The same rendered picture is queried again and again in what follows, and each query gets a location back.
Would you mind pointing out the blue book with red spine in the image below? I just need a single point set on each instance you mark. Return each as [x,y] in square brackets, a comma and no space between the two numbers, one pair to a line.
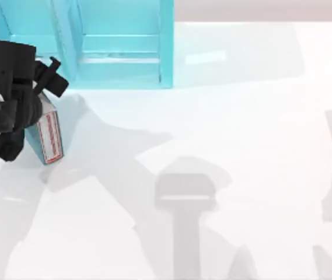
[50,134]

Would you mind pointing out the light blue rack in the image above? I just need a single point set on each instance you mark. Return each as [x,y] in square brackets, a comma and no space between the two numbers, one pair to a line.
[119,43]

